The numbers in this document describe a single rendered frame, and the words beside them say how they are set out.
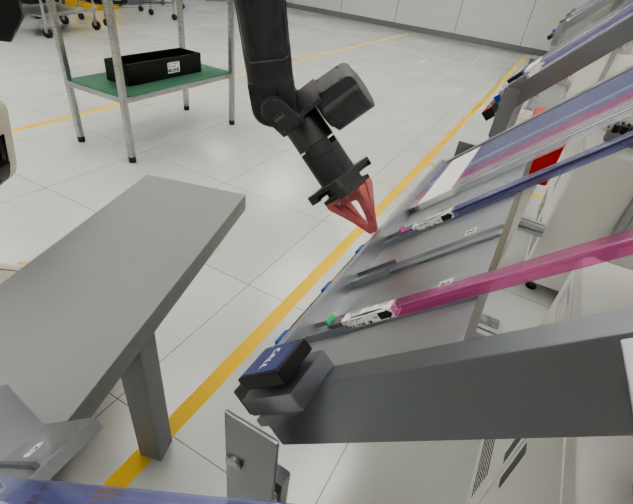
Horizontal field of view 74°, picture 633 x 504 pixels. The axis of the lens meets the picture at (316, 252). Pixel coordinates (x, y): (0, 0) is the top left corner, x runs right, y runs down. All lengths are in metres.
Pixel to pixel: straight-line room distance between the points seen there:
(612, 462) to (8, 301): 0.81
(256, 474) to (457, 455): 0.96
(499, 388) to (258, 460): 0.20
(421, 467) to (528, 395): 1.00
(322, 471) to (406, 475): 0.22
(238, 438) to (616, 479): 0.43
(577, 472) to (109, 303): 0.64
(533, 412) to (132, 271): 0.62
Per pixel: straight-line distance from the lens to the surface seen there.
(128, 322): 0.66
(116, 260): 0.78
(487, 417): 0.29
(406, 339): 0.34
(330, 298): 0.49
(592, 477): 0.61
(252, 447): 0.37
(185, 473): 1.19
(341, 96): 0.59
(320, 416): 0.37
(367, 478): 1.20
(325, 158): 0.60
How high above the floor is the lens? 1.06
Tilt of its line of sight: 35 degrees down
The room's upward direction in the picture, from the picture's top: 8 degrees clockwise
